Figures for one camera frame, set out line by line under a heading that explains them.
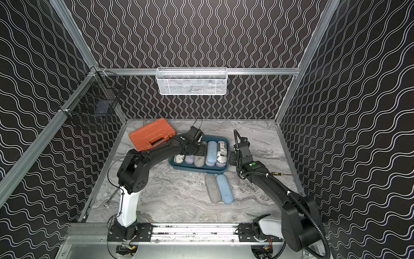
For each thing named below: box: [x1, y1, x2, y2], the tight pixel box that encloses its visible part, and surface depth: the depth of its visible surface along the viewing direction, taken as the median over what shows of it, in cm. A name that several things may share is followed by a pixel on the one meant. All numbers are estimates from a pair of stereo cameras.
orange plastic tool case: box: [128, 117, 177, 152], surface depth 108 cm
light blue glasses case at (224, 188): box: [216, 174, 234, 204], surface depth 88 cm
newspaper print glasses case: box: [216, 140, 228, 164], surface depth 97 cm
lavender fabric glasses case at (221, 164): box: [215, 161, 227, 168], surface depth 96 cm
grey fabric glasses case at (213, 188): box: [204, 174, 222, 204], surface depth 87 cm
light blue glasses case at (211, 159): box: [205, 140, 218, 167], surface depth 96 cm
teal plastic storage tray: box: [168, 134, 231, 175], surface depth 96 cm
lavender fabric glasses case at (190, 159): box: [184, 154, 195, 165], surface depth 97 cm
